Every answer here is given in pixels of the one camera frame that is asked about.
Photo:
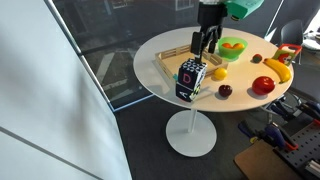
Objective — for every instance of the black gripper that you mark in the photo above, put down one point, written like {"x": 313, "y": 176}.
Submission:
{"x": 211, "y": 15}

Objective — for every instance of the triangle pattern plush cube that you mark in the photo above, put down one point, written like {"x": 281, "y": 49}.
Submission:
{"x": 191, "y": 71}

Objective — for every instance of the yellow toy lemon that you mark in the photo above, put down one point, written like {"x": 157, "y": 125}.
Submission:
{"x": 220, "y": 73}

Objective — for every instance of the big red toy apple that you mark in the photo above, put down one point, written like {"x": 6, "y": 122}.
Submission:
{"x": 263, "y": 85}

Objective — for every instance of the yellow toy banana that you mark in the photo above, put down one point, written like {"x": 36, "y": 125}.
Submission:
{"x": 278, "y": 69}

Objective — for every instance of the small orange fruit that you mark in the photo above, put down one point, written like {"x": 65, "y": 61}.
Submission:
{"x": 238, "y": 46}
{"x": 226, "y": 45}

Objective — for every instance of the green plastic bowl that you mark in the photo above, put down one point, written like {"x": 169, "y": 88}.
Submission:
{"x": 230, "y": 54}

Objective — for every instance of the wooden slatted crate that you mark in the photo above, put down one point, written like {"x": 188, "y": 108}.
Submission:
{"x": 168, "y": 63}

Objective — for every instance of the small red green fruit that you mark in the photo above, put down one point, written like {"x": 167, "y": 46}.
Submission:
{"x": 257, "y": 58}

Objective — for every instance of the dark red plum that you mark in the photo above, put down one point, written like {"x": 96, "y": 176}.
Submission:
{"x": 225, "y": 90}

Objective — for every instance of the dark grey chair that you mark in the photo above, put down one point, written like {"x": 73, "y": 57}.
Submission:
{"x": 291, "y": 33}

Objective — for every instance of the blue bar clamp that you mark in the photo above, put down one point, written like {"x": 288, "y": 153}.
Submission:
{"x": 281, "y": 111}
{"x": 310, "y": 109}

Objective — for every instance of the white background desk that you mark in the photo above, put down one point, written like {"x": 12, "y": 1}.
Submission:
{"x": 315, "y": 36}

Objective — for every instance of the blue clamp with orange tip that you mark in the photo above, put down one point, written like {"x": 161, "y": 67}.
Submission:
{"x": 275, "y": 135}

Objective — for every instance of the brown flat board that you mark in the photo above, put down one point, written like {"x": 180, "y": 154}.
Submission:
{"x": 263, "y": 163}

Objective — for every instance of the black perforated board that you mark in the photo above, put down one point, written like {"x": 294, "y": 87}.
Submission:
{"x": 305, "y": 143}

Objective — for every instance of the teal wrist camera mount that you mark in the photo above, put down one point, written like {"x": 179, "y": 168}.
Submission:
{"x": 245, "y": 6}

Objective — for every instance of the white table pedestal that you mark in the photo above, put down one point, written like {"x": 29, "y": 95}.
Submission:
{"x": 191, "y": 135}

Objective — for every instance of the grey window frame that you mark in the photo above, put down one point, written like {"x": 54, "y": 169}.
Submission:
{"x": 71, "y": 40}

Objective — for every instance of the silver aluminium rail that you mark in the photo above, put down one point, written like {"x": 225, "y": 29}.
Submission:
{"x": 313, "y": 167}

